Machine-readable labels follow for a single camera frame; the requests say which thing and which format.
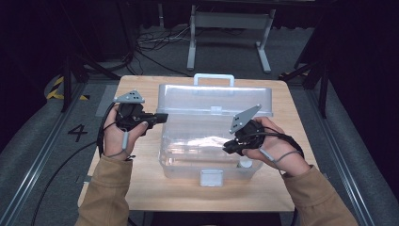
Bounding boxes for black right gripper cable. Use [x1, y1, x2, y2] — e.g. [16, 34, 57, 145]
[247, 126, 306, 159]

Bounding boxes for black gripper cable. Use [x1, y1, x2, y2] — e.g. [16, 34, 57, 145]
[247, 126, 306, 159]
[30, 102, 139, 226]

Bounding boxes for black metal stand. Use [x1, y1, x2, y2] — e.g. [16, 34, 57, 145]
[60, 51, 121, 113]
[279, 57, 331, 120]

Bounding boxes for grey right wrist strap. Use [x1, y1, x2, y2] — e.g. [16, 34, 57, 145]
[258, 146, 304, 168]

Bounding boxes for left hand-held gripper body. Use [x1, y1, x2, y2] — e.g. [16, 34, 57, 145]
[112, 89, 158, 137]

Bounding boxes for grey metal desk frame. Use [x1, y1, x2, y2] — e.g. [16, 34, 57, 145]
[186, 4, 277, 74]

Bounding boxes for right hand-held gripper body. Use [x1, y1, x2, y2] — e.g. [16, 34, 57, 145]
[229, 104, 268, 157]

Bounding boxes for person's right hand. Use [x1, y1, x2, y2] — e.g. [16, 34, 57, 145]
[241, 116, 312, 177]

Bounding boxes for grey left wrist strap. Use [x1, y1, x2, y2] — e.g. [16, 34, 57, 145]
[104, 130, 131, 159]

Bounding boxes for clear plastic storage box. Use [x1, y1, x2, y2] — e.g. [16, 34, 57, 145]
[155, 73, 275, 188]

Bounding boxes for small white bottle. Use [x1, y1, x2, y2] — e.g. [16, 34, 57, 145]
[237, 157, 254, 170]

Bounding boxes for bundle of floor cables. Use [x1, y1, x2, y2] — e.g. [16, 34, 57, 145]
[135, 24, 193, 78]

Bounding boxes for person's left hand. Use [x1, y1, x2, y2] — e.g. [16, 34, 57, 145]
[103, 105, 150, 160]

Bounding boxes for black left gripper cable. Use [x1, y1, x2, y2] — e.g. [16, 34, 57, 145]
[30, 102, 139, 226]

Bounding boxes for yellow black hazard tape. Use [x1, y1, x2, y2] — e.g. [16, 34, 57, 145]
[46, 75, 90, 102]

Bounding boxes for grey wrist strap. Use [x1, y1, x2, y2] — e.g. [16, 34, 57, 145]
[258, 146, 304, 168]
[104, 130, 131, 159]

